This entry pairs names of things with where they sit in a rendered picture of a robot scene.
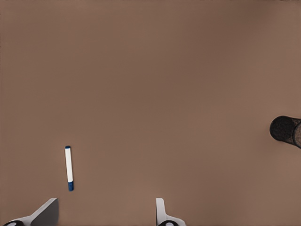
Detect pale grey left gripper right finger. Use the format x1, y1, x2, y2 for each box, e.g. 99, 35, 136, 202
155, 197, 186, 226

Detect white marker with blue cap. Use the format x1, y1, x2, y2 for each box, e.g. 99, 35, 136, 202
64, 145, 75, 192

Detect black mesh pen holder cup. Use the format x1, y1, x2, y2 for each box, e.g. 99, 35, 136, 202
269, 115, 301, 149

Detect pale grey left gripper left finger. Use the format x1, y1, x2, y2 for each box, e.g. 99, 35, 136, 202
1, 198, 59, 226

